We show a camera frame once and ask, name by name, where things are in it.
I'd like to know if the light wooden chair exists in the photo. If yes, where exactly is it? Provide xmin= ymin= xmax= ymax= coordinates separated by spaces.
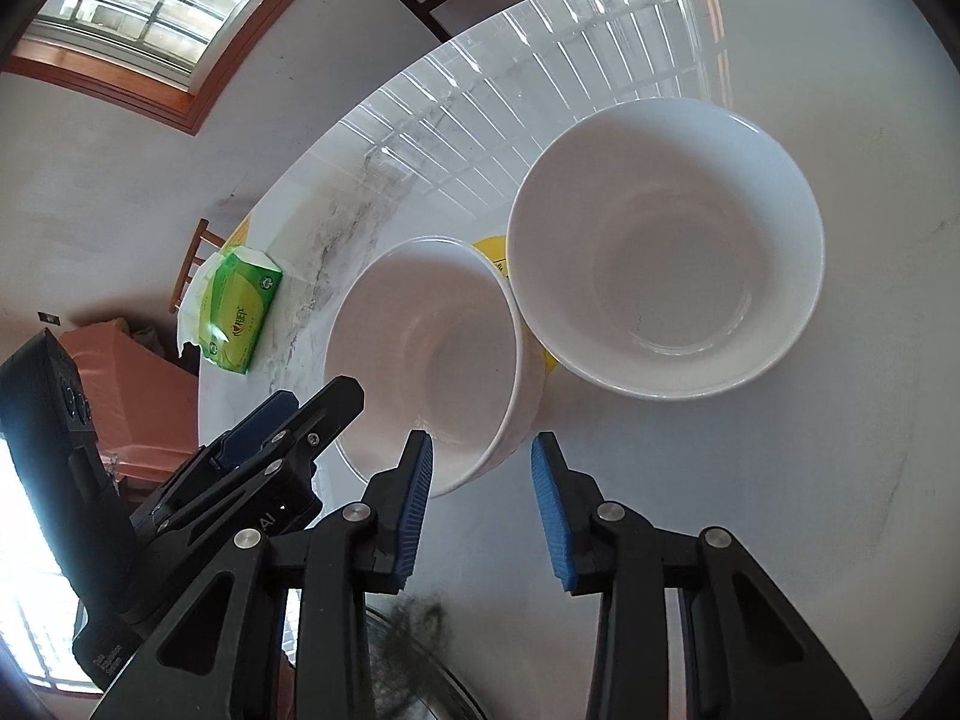
xmin=171 ymin=217 xmax=230 ymax=314

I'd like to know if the narrow side window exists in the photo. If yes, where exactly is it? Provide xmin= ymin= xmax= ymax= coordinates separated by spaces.
xmin=0 ymin=431 xmax=102 ymax=695

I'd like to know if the large wooden framed window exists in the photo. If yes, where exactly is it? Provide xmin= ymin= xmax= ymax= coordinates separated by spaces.
xmin=0 ymin=0 xmax=353 ymax=137

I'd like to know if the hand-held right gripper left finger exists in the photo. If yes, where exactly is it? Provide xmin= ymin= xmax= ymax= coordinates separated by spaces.
xmin=90 ymin=429 xmax=436 ymax=720

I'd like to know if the white ribbed bowl pink band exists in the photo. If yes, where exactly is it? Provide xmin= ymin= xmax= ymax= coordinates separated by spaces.
xmin=324 ymin=236 xmax=547 ymax=497

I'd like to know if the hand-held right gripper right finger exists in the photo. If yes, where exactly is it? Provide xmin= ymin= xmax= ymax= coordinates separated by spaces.
xmin=529 ymin=431 xmax=875 ymax=720

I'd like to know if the white bowl with cartoon print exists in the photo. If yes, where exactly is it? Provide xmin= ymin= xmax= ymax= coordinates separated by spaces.
xmin=472 ymin=97 xmax=824 ymax=400

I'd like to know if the green tissue pack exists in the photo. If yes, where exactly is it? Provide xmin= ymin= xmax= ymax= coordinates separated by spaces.
xmin=178 ymin=242 xmax=284 ymax=377

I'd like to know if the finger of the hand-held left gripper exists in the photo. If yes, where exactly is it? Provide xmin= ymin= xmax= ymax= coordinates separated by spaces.
xmin=152 ymin=377 xmax=366 ymax=537
xmin=135 ymin=390 xmax=299 ymax=520

